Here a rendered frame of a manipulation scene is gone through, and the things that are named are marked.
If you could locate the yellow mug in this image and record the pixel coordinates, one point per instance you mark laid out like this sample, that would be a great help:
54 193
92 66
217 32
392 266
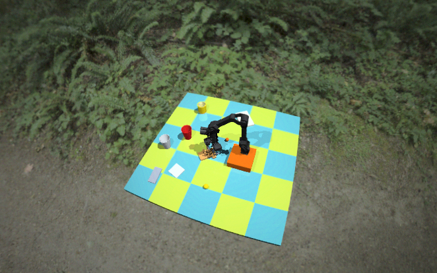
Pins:
201 106

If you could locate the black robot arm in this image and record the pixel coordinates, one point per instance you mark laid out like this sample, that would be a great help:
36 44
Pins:
213 129

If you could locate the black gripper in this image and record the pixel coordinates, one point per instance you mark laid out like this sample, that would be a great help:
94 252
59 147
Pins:
215 144

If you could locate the white flat square plate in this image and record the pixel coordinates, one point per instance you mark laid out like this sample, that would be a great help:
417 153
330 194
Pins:
176 170

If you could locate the grey cup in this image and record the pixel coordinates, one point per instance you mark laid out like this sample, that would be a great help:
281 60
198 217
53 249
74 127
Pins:
165 141

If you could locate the red cup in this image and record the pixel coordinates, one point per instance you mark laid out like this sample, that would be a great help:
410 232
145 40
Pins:
186 130

